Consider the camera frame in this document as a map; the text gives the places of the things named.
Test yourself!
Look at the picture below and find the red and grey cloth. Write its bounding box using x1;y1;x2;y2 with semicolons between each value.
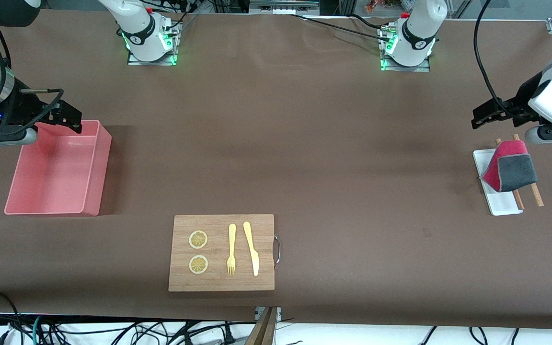
481;140;539;193

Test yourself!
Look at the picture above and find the pink plastic bin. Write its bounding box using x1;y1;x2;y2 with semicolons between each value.
4;120;113;217

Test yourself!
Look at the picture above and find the white rectangular tray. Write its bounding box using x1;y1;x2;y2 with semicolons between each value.
472;149;523;216

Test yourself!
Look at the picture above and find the yellow plastic fork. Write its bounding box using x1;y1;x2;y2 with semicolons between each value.
227;223;237;276

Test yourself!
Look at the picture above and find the bamboo cutting board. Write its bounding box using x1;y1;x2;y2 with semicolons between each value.
168;214;281;292

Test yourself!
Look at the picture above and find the yellow plastic knife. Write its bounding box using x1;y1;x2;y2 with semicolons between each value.
243;221;260;277

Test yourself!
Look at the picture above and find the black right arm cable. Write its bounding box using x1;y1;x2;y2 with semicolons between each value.
0;14;64;137

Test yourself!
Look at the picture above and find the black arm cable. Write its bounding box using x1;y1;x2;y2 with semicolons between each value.
0;14;64;137
473;0;540;120

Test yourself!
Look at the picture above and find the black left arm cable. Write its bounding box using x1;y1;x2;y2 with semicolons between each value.
473;0;540;120

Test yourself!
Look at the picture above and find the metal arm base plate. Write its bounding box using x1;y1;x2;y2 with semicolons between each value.
380;26;431;72
127;22;179;66

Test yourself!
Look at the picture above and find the black cable on table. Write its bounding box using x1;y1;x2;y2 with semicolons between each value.
289;13;391;40

